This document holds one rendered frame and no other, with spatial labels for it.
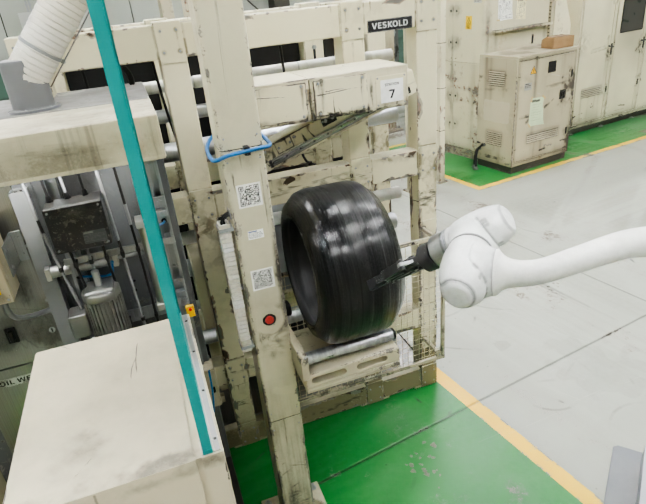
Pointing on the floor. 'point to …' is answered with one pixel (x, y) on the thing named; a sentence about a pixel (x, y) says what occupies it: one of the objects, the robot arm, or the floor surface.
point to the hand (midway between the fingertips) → (378, 281)
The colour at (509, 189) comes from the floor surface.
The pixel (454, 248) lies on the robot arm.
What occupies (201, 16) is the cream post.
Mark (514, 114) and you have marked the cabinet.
